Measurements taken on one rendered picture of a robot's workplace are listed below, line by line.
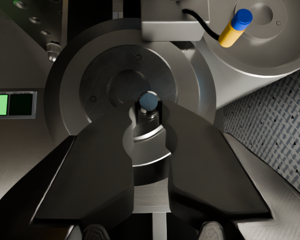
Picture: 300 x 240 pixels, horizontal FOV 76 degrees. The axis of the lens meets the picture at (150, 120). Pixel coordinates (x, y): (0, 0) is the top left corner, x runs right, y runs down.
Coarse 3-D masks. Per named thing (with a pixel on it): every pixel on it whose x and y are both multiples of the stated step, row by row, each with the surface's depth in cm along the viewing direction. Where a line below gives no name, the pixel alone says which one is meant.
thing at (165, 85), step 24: (120, 48) 15; (144, 48) 15; (96, 72) 15; (120, 72) 15; (144, 72) 15; (168, 72) 15; (96, 96) 14; (120, 96) 14; (168, 96) 14; (144, 120) 14
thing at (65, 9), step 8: (64, 0) 18; (72, 0) 19; (80, 0) 22; (88, 0) 24; (96, 0) 29; (64, 8) 18; (72, 8) 19; (80, 8) 21; (88, 8) 24; (96, 8) 29; (64, 16) 18; (72, 16) 19; (80, 16) 21; (88, 16) 24; (96, 16) 29; (104, 16) 34; (64, 24) 18; (72, 24) 19; (80, 24) 21; (88, 24) 24; (64, 32) 18; (72, 32) 19; (80, 32) 21; (64, 40) 17
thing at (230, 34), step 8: (200, 16) 12; (240, 16) 9; (248, 16) 9; (200, 24) 12; (232, 24) 10; (240, 24) 9; (248, 24) 9; (208, 32) 12; (224, 32) 10; (232, 32) 10; (240, 32) 10; (224, 40) 11; (232, 40) 10
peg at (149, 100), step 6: (144, 96) 12; (150, 96) 12; (156, 96) 12; (138, 102) 12; (144, 102) 11; (150, 102) 11; (156, 102) 11; (138, 108) 12; (144, 108) 11; (150, 108) 11; (156, 108) 12; (144, 114) 12; (150, 114) 12; (156, 114) 14
